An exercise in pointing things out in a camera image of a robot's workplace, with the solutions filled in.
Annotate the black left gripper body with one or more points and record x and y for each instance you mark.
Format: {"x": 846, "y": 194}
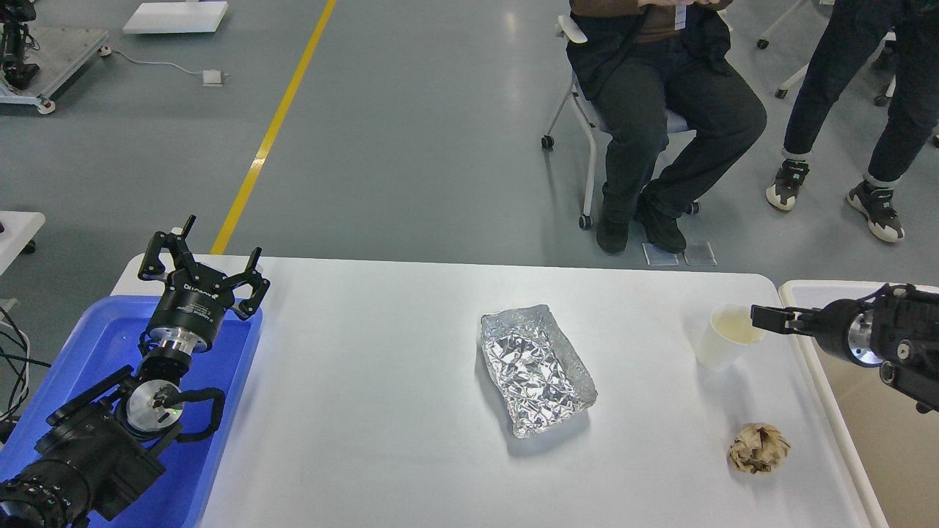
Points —
{"x": 191, "y": 309}

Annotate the white flat board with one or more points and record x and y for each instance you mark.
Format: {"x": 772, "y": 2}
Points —
{"x": 183, "y": 17}

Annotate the metal wheeled platform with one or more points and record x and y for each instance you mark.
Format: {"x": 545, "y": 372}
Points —
{"x": 62, "y": 52}

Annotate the aluminium foil tray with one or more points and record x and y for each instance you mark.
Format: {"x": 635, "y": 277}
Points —
{"x": 535, "y": 367}

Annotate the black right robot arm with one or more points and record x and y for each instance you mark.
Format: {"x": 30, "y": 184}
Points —
{"x": 893, "y": 329}

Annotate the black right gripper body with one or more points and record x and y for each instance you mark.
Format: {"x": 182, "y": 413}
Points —
{"x": 844, "y": 330}

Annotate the seated person dark clothes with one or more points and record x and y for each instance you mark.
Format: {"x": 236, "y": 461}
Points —
{"x": 679, "y": 115}

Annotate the white power adapter with cable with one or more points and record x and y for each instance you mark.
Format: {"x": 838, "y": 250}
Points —
{"x": 207, "y": 77}

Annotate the white office chair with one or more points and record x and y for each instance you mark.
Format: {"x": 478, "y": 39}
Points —
{"x": 590, "y": 120}

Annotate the white side table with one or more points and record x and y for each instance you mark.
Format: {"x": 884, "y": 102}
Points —
{"x": 19, "y": 229}

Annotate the crumpled brown paper ball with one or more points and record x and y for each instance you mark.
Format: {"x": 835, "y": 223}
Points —
{"x": 759, "y": 448}

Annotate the white paper cup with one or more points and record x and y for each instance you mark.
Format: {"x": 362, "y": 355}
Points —
{"x": 730, "y": 334}

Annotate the white plastic bin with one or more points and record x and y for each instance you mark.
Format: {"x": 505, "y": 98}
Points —
{"x": 891, "y": 450}

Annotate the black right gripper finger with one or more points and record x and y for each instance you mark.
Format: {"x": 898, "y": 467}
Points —
{"x": 787, "y": 320}

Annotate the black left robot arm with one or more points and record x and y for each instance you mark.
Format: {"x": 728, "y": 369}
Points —
{"x": 101, "y": 451}

